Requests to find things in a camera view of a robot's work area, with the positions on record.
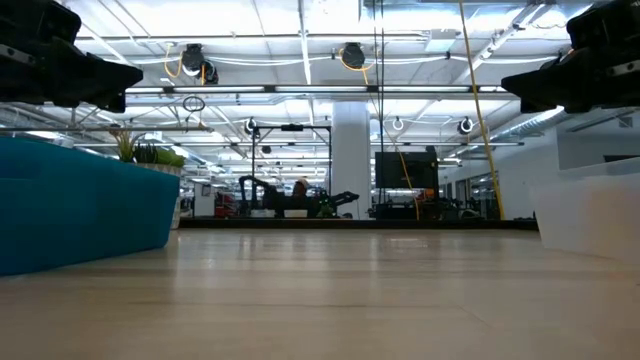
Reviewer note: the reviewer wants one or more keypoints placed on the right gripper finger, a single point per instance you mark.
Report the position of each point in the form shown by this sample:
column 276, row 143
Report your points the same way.
column 535, row 106
column 550, row 82

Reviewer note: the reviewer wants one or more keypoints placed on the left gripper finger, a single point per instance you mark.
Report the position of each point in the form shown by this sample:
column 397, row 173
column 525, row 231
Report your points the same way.
column 100, row 80
column 112, row 103

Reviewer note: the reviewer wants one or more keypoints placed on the black background robot arm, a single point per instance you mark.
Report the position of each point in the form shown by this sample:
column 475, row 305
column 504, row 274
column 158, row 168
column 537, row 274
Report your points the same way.
column 260, row 192
column 345, row 197

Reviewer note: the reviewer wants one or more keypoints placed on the blue plastic bin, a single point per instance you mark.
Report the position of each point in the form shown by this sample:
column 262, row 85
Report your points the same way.
column 75, row 210

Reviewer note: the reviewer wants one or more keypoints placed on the clear plastic bin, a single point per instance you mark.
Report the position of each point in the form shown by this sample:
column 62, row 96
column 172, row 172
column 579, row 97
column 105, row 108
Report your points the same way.
column 590, row 215

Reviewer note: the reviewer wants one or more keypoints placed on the gray horizontal bar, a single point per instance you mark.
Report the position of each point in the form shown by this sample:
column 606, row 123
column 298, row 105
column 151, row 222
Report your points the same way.
column 150, row 129

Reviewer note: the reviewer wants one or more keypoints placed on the potted succulent plant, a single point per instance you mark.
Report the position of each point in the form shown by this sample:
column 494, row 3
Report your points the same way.
column 165, row 157

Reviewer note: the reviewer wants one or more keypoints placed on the black monitor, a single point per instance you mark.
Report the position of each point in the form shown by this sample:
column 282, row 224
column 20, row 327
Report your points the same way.
column 406, row 170

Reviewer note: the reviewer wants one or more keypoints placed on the white round pillar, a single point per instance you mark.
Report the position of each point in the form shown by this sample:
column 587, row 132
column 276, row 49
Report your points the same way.
column 350, row 150

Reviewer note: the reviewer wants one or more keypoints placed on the person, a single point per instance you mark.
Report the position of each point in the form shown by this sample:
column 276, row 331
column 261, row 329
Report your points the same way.
column 300, row 192

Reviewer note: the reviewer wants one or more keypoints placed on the black overhead frame bar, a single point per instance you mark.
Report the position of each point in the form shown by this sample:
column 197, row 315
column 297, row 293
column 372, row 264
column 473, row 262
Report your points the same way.
column 372, row 89

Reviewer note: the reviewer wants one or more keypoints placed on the black background workstation frame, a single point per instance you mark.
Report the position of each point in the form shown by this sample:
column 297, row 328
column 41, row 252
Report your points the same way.
column 292, row 127

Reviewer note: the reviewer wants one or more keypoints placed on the black table frame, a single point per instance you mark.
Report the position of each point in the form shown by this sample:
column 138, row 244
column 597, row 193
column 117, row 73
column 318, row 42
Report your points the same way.
column 350, row 224

